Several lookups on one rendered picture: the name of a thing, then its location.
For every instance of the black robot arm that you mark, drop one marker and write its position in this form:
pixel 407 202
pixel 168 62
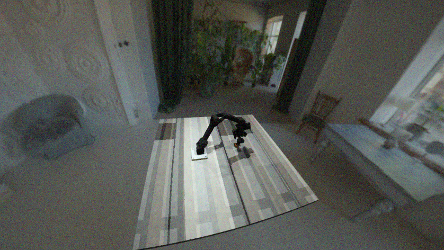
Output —
pixel 214 121

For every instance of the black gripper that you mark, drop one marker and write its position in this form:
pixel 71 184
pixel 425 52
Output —
pixel 238 134

